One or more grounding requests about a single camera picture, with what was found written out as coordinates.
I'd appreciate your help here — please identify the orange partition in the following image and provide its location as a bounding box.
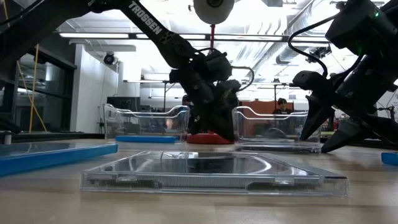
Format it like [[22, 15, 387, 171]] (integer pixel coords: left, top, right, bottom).
[[241, 100, 295, 136]]

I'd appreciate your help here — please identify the red desk lamp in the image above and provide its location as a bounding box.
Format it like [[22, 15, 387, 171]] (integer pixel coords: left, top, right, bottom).
[[186, 0, 236, 145]]

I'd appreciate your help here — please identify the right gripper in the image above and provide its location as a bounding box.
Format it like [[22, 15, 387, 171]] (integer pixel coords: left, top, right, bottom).
[[292, 0, 398, 154]]

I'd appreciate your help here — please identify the grey patterned CD jewel case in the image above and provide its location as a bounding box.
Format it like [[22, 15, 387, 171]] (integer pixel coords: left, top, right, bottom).
[[80, 151, 349, 197]]

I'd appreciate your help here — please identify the overhead light bar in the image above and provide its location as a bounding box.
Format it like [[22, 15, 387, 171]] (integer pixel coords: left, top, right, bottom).
[[58, 30, 330, 44]]

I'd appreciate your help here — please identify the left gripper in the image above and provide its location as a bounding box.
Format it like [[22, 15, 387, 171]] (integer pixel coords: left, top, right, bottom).
[[169, 58, 242, 141]]

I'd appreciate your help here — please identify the blue printed disc case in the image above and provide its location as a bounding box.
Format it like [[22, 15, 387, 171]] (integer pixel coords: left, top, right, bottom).
[[0, 142, 119, 177], [381, 151, 398, 166]]

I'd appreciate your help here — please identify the black CD jewel case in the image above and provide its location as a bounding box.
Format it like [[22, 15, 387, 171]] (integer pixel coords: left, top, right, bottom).
[[233, 141, 323, 154], [239, 138, 298, 143]]

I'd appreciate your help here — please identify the clear plastic bin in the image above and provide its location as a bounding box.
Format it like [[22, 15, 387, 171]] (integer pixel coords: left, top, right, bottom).
[[232, 106, 323, 147], [103, 103, 191, 144]]

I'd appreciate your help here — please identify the black ceiling-mounted device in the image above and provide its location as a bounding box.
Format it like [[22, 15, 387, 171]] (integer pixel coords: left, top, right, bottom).
[[306, 45, 332, 65]]

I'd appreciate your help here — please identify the plain blue disc case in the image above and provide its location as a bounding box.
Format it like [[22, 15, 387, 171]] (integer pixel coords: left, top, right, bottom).
[[114, 135, 180, 144]]

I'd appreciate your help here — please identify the black dome camera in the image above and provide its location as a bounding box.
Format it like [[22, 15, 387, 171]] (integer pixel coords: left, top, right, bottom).
[[103, 52, 116, 66]]

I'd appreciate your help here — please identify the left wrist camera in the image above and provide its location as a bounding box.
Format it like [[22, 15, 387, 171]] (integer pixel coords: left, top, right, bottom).
[[203, 49, 233, 82]]

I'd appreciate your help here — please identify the person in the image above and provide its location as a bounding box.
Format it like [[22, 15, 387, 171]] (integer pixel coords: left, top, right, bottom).
[[182, 94, 195, 125], [272, 97, 294, 115]]

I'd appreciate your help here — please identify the black monitor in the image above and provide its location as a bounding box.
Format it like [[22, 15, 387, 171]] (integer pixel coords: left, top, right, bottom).
[[107, 96, 141, 113]]

